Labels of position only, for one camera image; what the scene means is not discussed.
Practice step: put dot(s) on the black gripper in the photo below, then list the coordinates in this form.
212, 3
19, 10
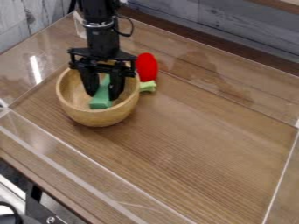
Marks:
101, 57

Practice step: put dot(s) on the green rectangular block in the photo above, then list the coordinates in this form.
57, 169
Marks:
100, 100

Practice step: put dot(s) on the light wooden bowl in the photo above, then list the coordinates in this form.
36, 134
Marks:
75, 101

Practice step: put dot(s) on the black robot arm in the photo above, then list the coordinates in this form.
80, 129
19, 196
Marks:
101, 12

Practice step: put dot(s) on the red plush strawberry toy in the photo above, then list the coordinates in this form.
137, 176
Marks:
147, 71

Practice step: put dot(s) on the clear acrylic enclosure panel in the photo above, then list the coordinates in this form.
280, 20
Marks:
80, 183

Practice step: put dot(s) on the black metal table bracket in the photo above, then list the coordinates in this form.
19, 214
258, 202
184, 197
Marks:
45, 209

